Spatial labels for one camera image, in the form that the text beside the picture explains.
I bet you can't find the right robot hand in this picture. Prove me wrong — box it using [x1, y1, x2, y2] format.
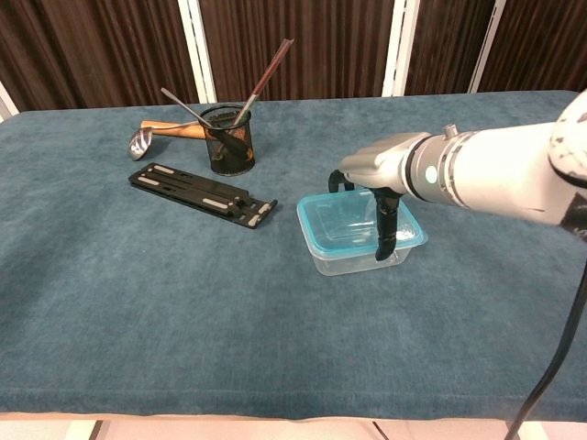
[326, 131, 432, 262]

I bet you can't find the blue plastic lid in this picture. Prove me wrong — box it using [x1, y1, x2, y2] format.
[296, 190, 430, 256]

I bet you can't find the clear plastic container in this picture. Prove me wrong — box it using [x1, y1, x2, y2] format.
[307, 237, 414, 278]

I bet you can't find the dark brown folding screen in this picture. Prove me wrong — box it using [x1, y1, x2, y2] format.
[0, 0, 587, 123]

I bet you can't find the reddish brown chopstick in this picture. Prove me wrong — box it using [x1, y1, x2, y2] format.
[236, 38, 294, 127]
[233, 38, 291, 126]

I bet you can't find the black mesh pen holder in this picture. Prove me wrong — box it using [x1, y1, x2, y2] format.
[199, 104, 256, 176]

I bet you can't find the black flat folding stand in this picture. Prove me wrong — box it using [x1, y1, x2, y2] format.
[128, 162, 279, 230]

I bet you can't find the metal spoon in cup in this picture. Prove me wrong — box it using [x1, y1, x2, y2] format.
[160, 86, 219, 132]

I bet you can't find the teal tablecloth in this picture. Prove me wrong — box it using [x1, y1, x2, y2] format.
[0, 89, 587, 423]

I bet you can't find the metal ladle black handle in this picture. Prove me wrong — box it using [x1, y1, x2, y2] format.
[128, 119, 205, 162]

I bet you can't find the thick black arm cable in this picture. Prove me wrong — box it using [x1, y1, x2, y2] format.
[504, 256, 587, 440]

